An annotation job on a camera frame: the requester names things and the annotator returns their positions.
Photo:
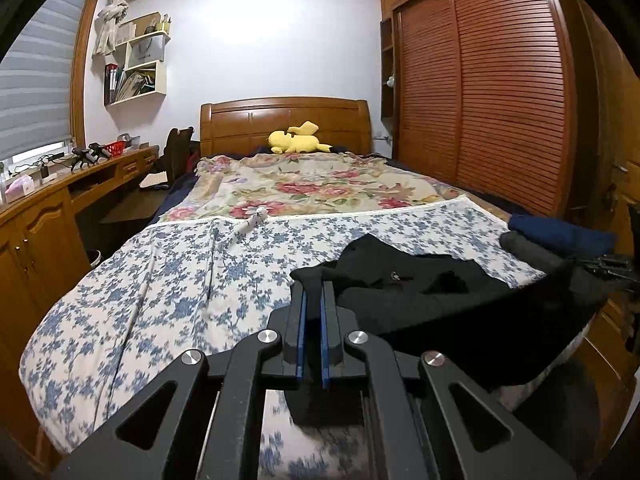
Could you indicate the black buttoned coat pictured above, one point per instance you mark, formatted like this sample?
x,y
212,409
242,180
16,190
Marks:
x,y
450,320

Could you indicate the wooden headboard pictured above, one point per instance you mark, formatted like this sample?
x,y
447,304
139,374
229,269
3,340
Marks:
x,y
240,122

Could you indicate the blue floral bed sheet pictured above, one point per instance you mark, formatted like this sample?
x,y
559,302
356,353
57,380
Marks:
x,y
165,300

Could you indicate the dark wooden chair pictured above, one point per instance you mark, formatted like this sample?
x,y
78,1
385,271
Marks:
x,y
175,152

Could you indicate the red basket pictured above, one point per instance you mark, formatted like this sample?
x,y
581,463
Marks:
x,y
115,149

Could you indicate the white wall shelf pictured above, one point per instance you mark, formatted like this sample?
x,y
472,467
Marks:
x,y
145,50

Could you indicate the black tools on desk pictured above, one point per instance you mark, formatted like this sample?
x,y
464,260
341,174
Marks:
x,y
87,155

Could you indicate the wooden slatted wardrobe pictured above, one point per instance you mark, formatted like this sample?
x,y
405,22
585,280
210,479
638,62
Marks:
x,y
475,95

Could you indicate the wooden door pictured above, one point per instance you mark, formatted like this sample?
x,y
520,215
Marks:
x,y
610,125

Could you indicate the pink box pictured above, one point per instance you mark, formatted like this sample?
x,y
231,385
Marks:
x,y
20,186

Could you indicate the cream tied curtain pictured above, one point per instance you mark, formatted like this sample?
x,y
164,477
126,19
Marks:
x,y
112,15

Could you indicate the folded grey cloth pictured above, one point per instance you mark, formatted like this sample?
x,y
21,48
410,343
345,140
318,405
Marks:
x,y
535,252

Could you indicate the grey window blind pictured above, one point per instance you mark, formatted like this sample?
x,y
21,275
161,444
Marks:
x,y
32,80

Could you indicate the folded navy blue cloth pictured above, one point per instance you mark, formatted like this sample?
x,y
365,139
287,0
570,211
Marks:
x,y
560,232

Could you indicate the yellow plush toy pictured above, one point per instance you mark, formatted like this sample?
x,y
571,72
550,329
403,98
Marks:
x,y
295,142

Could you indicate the wooden desk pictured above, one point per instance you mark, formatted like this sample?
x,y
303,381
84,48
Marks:
x,y
40,220

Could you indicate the red floral blanket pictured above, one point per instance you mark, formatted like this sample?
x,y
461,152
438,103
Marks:
x,y
310,185

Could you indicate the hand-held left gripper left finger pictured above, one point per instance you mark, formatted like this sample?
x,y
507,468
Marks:
x,y
301,332

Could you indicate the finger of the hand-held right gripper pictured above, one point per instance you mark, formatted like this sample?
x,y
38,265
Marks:
x,y
612,266

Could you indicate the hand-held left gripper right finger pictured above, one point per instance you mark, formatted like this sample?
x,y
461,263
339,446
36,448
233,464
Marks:
x,y
325,332

